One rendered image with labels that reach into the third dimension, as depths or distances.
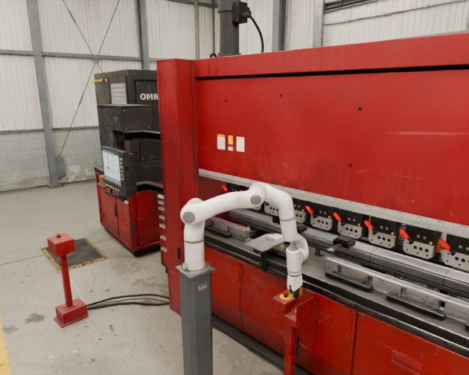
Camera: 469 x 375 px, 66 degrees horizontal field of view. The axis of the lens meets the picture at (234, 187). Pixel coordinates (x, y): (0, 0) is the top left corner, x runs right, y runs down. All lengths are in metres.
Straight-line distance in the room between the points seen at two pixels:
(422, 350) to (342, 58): 1.65
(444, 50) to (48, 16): 8.18
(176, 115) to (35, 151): 6.37
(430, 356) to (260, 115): 1.76
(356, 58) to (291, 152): 0.71
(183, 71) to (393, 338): 2.35
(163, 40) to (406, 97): 8.40
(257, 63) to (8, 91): 6.97
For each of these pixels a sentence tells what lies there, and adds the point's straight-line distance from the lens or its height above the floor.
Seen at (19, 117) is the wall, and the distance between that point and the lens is 8.99.
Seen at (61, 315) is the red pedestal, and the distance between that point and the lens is 3.81.
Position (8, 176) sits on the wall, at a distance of 9.10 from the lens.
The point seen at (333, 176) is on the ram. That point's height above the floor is 1.53.
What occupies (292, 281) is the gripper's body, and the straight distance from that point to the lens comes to 2.22.
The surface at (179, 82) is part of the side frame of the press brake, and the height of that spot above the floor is 2.12.
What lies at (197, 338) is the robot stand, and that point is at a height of 0.56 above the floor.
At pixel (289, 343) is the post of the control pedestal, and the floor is 0.48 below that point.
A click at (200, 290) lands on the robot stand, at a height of 0.89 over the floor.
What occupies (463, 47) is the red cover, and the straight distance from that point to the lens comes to 2.04.
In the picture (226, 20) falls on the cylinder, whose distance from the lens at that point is 2.99.
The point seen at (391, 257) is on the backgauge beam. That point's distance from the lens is 2.64.
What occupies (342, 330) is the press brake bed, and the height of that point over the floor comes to 0.59.
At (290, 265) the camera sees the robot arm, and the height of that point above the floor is 1.07.
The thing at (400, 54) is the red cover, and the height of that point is 2.22.
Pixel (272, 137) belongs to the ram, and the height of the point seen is 1.74.
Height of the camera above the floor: 2.04
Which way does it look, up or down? 15 degrees down
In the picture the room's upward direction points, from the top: straight up
